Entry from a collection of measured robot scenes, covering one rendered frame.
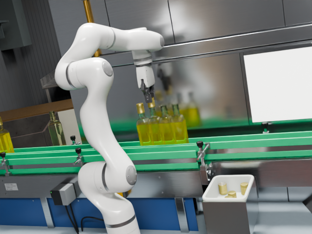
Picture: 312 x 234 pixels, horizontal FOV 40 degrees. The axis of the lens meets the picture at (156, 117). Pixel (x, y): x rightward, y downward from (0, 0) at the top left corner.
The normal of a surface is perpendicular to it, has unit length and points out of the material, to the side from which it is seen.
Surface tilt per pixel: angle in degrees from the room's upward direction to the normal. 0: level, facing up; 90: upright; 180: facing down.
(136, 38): 79
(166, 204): 90
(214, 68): 90
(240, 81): 90
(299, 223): 0
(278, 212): 0
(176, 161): 90
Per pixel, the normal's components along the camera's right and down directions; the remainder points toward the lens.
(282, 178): -0.36, 0.29
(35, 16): 0.04, 0.23
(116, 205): -0.04, -0.77
